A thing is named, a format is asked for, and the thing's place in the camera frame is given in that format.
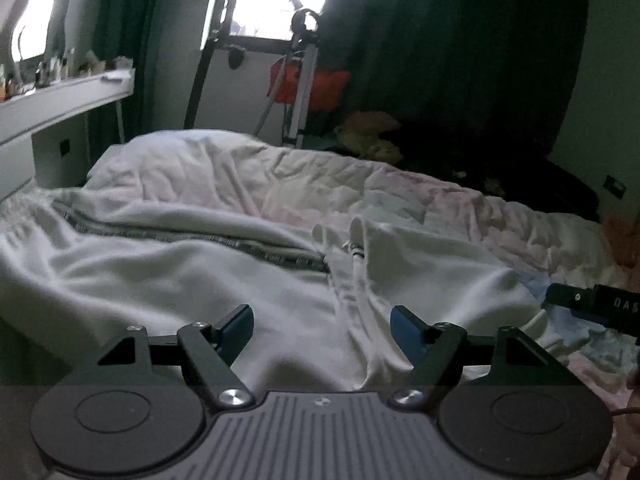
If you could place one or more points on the pastel wrinkled bed sheet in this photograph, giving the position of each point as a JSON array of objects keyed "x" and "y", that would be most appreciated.
[{"x": 555, "y": 238}]

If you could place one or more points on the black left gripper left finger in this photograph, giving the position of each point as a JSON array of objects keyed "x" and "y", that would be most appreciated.
[{"x": 210, "y": 350}]

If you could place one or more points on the bright round mirror lamp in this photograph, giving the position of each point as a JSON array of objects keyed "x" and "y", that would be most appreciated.
[{"x": 30, "y": 33}]

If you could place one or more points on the white wall shelf desk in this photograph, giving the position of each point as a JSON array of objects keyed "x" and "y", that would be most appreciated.
[{"x": 24, "y": 117}]

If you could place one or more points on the yellow plush toy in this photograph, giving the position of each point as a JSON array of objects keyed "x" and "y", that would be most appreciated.
[{"x": 364, "y": 135}]

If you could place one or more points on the white metal tripod stand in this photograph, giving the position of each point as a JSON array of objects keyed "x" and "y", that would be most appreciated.
[{"x": 304, "y": 44}]

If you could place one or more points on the black wall socket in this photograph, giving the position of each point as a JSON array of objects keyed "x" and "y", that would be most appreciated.
[{"x": 615, "y": 187}]

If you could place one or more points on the red bag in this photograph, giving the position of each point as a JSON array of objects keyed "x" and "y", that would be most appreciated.
[{"x": 326, "y": 90}]

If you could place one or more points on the white zip hoodie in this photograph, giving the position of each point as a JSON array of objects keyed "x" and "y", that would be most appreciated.
[{"x": 78, "y": 266}]

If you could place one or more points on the dark green curtain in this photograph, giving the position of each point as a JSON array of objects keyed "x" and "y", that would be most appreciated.
[{"x": 468, "y": 91}]

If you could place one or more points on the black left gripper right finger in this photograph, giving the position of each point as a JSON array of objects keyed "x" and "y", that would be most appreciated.
[{"x": 435, "y": 353}]

